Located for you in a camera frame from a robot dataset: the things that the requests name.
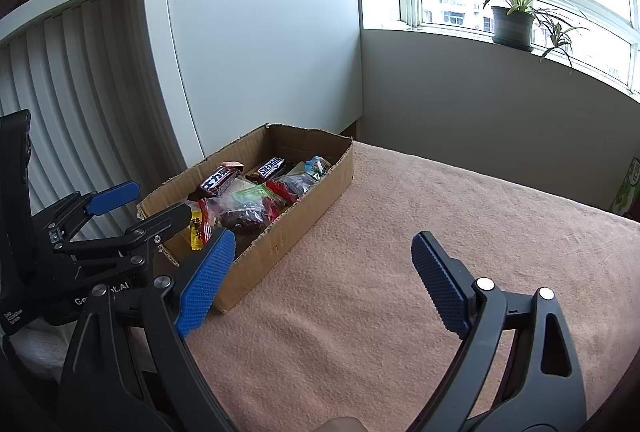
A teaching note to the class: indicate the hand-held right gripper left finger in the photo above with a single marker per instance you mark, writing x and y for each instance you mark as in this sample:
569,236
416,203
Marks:
207,282

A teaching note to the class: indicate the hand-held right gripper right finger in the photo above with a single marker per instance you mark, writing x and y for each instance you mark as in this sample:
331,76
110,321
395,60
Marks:
442,282

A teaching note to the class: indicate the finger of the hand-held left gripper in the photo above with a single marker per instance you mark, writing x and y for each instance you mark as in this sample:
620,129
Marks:
112,198
165,219

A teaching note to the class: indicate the yellow candy packet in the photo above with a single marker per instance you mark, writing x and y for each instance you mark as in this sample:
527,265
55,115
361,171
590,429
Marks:
197,232

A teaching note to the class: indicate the chocolate bar with silver end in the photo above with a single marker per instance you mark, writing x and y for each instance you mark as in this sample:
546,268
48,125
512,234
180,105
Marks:
217,179

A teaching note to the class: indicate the clear packet of dark dates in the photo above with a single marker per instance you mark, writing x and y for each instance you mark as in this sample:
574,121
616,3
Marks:
240,218

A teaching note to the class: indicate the green clear snack bag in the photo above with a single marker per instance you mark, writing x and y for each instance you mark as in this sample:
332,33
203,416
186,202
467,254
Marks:
252,197

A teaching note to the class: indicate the cardboard box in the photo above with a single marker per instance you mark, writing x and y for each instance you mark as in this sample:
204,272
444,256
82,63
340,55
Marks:
300,232

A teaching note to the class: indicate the brown chocolate bar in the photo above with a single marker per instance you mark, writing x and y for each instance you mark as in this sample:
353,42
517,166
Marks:
270,168

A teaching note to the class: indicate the brownie packet with red ends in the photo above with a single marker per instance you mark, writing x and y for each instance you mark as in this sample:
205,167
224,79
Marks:
297,184

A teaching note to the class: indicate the blue and yellow candy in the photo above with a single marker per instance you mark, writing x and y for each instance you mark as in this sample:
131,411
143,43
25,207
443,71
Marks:
317,165

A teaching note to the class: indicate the person's left hand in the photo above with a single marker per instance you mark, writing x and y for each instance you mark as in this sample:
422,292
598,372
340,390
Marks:
35,347

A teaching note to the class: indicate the pink blanket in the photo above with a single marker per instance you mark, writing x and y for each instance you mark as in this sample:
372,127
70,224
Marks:
400,192

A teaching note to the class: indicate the white slatted panel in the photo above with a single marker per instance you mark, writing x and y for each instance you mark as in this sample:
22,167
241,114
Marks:
75,62

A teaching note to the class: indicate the white cabinet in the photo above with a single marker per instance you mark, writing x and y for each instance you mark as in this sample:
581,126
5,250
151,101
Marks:
250,37

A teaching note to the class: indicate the green tissue box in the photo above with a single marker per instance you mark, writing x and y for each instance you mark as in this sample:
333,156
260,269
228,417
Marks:
629,189

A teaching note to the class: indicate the spider plant in grey pot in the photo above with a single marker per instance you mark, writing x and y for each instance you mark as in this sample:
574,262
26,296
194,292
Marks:
512,25

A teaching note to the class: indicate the small spider plant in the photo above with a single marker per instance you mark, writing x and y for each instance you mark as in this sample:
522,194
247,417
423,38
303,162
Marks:
557,35

